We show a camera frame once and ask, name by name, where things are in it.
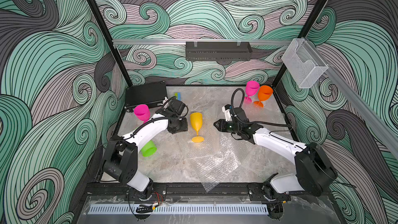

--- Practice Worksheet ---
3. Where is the white slotted cable duct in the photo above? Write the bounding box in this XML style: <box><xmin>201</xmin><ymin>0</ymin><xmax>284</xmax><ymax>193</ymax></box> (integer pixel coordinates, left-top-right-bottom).
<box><xmin>87</xmin><ymin>204</ymin><xmax>268</xmax><ymax>215</ymax></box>

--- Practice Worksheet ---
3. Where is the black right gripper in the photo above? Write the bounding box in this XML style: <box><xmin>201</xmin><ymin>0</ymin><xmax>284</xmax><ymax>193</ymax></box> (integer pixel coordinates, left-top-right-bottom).
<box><xmin>212</xmin><ymin>119</ymin><xmax>241</xmax><ymax>134</ymax></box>

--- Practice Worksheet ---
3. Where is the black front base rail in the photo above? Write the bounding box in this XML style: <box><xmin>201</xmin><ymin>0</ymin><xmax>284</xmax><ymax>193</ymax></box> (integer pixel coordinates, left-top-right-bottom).
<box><xmin>84</xmin><ymin>183</ymin><xmax>317</xmax><ymax>202</ymax></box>

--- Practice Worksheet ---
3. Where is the clear acrylic wall bin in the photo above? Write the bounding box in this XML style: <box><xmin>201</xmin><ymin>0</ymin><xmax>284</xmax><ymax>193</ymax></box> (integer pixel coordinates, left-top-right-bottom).
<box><xmin>282</xmin><ymin>38</ymin><xmax>329</xmax><ymax>89</ymax></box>

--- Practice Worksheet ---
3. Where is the aluminium back rail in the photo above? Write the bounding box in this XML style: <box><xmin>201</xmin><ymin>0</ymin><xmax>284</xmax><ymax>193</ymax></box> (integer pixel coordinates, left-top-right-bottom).
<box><xmin>112</xmin><ymin>38</ymin><xmax>294</xmax><ymax>47</ymax></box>

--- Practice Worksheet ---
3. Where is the pink wine glass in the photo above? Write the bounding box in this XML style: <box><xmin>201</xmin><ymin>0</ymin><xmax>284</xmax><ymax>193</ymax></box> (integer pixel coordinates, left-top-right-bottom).
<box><xmin>244</xmin><ymin>80</ymin><xmax>260</xmax><ymax>103</ymax></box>
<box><xmin>133</xmin><ymin>104</ymin><xmax>150</xmax><ymax>122</ymax></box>

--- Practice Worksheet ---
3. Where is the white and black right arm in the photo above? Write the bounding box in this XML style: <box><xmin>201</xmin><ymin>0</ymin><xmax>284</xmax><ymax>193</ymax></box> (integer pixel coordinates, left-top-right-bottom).
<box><xmin>214</xmin><ymin>119</ymin><xmax>337</xmax><ymax>199</ymax></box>

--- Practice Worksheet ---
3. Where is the black ribbed case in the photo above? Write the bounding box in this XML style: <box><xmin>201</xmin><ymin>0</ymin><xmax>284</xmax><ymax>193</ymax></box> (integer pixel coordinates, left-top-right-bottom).
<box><xmin>124</xmin><ymin>82</ymin><xmax>168</xmax><ymax>112</ymax></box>

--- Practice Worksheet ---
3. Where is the black wall tray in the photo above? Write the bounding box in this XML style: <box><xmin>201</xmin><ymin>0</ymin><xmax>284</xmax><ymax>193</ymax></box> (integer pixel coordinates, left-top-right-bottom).
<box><xmin>185</xmin><ymin>41</ymin><xmax>253</xmax><ymax>62</ymax></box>

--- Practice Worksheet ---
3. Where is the clear bubble wrap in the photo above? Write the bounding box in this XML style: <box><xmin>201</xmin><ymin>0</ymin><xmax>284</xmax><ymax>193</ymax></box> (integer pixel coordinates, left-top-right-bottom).
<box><xmin>176</xmin><ymin>113</ymin><xmax>290</xmax><ymax>182</ymax></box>
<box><xmin>188</xmin><ymin>135</ymin><xmax>241</xmax><ymax>192</ymax></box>

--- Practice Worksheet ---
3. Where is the bubble orange glass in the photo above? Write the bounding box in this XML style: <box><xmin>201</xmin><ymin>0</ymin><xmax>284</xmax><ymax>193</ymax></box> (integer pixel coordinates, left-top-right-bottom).
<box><xmin>254</xmin><ymin>85</ymin><xmax>273</xmax><ymax>108</ymax></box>

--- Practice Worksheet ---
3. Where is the bubble green glass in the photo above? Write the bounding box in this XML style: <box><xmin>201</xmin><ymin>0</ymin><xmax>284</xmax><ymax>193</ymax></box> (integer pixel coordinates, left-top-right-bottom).
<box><xmin>141</xmin><ymin>141</ymin><xmax>157</xmax><ymax>157</ymax></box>

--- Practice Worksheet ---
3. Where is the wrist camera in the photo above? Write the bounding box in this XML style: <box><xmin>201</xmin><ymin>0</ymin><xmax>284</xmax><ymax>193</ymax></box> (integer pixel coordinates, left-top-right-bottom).
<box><xmin>168</xmin><ymin>99</ymin><xmax>186</xmax><ymax>116</ymax></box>
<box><xmin>222</xmin><ymin>104</ymin><xmax>249</xmax><ymax>122</ymax></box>

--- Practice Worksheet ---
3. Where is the aluminium rail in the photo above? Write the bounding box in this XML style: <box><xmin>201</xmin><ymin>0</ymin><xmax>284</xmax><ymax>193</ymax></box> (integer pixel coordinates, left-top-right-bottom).
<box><xmin>112</xmin><ymin>38</ymin><xmax>294</xmax><ymax>47</ymax></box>
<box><xmin>310</xmin><ymin>43</ymin><xmax>398</xmax><ymax>156</ymax></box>

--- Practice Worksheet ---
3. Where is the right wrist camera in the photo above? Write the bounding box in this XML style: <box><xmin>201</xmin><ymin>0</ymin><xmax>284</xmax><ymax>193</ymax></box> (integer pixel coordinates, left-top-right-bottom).
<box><xmin>222</xmin><ymin>104</ymin><xmax>249</xmax><ymax>122</ymax></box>

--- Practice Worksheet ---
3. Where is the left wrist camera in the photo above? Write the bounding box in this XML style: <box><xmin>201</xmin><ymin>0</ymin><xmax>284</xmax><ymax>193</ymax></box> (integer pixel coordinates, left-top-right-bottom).
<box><xmin>168</xmin><ymin>99</ymin><xmax>186</xmax><ymax>116</ymax></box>

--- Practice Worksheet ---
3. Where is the bubble yellow glass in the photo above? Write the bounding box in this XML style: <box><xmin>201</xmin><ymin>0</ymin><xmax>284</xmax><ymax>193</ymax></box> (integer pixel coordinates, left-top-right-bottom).
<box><xmin>190</xmin><ymin>113</ymin><xmax>204</xmax><ymax>143</ymax></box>

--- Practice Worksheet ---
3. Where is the green toy brick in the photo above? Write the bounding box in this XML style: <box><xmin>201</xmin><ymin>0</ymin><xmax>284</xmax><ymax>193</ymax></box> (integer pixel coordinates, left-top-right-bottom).
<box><xmin>175</xmin><ymin>92</ymin><xmax>181</xmax><ymax>101</ymax></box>

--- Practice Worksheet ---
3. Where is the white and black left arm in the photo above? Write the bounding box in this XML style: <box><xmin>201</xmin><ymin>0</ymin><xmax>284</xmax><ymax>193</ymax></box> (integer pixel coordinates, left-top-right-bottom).
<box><xmin>102</xmin><ymin>106</ymin><xmax>188</xmax><ymax>194</ymax></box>

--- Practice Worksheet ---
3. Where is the aluminium right rail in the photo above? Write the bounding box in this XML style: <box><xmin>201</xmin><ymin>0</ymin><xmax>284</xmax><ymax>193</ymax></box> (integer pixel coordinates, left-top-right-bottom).
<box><xmin>310</xmin><ymin>43</ymin><xmax>398</xmax><ymax>156</ymax></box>

